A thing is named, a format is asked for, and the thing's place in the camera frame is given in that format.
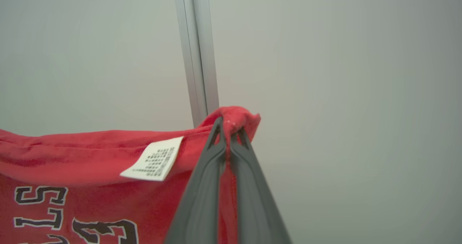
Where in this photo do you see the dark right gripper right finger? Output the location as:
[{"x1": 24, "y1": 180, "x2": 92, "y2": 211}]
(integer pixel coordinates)
[{"x1": 229, "y1": 127, "x2": 293, "y2": 244}]

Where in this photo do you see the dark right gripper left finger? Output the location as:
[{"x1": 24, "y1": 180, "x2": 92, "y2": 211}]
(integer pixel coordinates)
[{"x1": 164, "y1": 117, "x2": 231, "y2": 244}]

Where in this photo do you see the red white printed t-shirt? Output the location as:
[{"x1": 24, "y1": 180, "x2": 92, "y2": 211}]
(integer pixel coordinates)
[{"x1": 0, "y1": 106, "x2": 261, "y2": 244}]

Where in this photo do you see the grey partition joint post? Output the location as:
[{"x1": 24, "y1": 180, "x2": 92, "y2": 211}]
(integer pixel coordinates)
[{"x1": 173, "y1": 0, "x2": 220, "y2": 128}]

